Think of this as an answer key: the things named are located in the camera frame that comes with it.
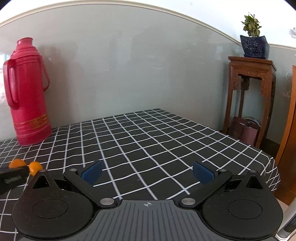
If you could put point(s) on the carved wooden plant stand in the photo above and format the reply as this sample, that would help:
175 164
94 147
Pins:
251 91

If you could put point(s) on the orange tangerine far right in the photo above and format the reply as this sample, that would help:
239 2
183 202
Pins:
34 167

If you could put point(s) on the orange tangerine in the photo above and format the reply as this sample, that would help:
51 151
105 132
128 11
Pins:
17 163
34 167

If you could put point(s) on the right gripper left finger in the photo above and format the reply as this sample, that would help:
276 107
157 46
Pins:
83 183

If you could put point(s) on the green potted plant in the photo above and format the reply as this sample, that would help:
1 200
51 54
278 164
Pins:
251 25

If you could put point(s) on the red thermos flask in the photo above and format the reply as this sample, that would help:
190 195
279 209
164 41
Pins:
25 81

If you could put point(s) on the wooden cabinet edge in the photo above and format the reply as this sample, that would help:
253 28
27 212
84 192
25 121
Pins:
285 158

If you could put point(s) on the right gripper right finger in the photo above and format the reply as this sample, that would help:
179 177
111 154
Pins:
211 180

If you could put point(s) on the orange tangerine far left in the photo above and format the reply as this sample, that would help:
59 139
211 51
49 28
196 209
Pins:
17 163

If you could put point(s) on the black white checkered tablecloth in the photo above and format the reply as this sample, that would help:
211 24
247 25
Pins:
148 159

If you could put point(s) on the blue ceramic flower pot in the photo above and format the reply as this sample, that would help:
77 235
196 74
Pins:
255 47

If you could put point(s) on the maroon bag under stand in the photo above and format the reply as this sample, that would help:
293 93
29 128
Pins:
245 129

